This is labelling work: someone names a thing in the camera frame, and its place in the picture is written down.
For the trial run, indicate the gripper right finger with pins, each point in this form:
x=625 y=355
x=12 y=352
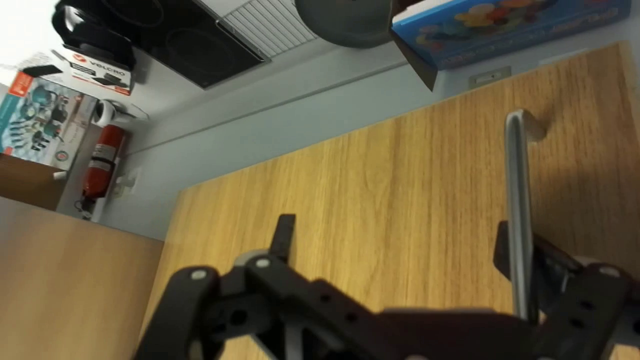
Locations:
x=580 y=305

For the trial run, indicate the white round device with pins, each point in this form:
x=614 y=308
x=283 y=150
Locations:
x=107 y=112

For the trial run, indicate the white wall socket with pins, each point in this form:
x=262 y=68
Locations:
x=127 y=181

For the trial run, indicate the black cooktop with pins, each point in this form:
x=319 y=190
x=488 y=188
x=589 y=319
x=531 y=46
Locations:
x=195 y=40

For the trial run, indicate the brown wooden furniture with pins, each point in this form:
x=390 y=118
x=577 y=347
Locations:
x=27 y=182

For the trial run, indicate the white and black box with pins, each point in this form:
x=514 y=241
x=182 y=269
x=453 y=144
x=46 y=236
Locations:
x=95 y=72

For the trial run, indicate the grey round pot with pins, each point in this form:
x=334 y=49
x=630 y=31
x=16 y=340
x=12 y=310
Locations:
x=345 y=22

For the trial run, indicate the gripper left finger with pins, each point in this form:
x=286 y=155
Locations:
x=280 y=295

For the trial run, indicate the blue printed box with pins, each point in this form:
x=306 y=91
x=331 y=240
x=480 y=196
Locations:
x=500 y=27

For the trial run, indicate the wooden cabinet door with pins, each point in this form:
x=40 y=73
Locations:
x=380 y=200

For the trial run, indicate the red fire extinguisher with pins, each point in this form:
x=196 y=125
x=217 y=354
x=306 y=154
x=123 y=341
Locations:
x=102 y=160

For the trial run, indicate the cookware set box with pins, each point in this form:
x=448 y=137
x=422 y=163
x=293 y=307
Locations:
x=40 y=120

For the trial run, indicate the white ribbed grille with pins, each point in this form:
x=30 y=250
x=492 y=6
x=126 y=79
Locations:
x=270 y=25

